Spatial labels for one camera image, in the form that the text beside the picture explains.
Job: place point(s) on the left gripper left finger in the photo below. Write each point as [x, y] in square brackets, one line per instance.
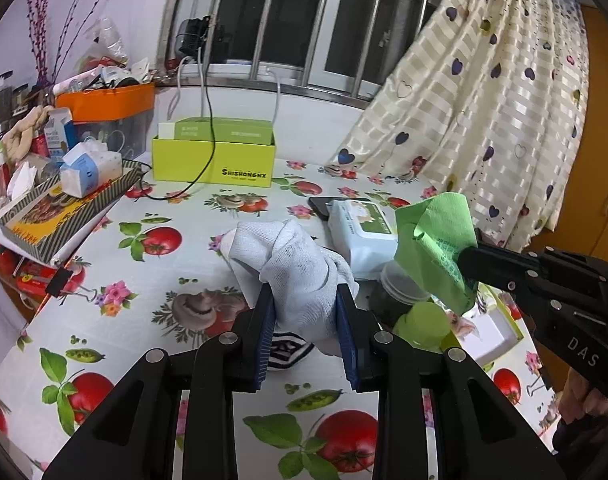
[132, 432]

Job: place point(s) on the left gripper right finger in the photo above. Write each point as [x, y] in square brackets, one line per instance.
[478, 433]

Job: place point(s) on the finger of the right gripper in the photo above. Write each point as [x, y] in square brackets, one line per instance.
[500, 268]

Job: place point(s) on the green cloth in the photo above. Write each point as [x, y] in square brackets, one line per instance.
[430, 237]

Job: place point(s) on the light grey cloth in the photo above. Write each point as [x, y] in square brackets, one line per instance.
[302, 277]

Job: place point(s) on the person's right hand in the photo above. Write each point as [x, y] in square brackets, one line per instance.
[579, 399]

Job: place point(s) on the white tray green rim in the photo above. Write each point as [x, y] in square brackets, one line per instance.
[488, 330]

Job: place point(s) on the green plastic bottle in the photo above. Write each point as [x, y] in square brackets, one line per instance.
[424, 326]

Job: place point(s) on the clear plastic lidded cup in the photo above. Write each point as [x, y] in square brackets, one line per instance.
[394, 295]

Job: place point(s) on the black binder clip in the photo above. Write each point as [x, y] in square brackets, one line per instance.
[70, 283]

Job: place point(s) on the black white striped cloth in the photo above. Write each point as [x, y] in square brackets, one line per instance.
[287, 349]

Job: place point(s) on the wet wipes pack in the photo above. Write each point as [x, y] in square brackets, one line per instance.
[362, 235]

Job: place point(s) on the heart patterned curtain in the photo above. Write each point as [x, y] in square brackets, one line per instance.
[489, 101]

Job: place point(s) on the black smartphone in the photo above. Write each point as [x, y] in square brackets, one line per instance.
[321, 205]

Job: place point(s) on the striped cardboard tray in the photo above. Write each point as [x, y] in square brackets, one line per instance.
[46, 218]

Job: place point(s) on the blue white tissue pack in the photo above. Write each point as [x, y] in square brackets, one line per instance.
[87, 166]

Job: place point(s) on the yellow-green cardboard box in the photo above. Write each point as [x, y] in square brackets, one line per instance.
[216, 163]

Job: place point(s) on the blue white carton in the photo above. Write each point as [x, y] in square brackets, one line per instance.
[60, 133]

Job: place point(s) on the beige braided toy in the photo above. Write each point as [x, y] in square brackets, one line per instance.
[18, 140]

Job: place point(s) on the green inner box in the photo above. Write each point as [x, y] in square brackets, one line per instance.
[230, 130]

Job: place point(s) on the orange storage box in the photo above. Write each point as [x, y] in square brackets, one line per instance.
[107, 105]

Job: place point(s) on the dark glass jar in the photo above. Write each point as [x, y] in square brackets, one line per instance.
[6, 107]

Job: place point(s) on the black power adapter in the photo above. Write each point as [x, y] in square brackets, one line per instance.
[191, 37]

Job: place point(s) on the purple dried flower branches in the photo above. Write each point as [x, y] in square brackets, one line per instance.
[53, 28]

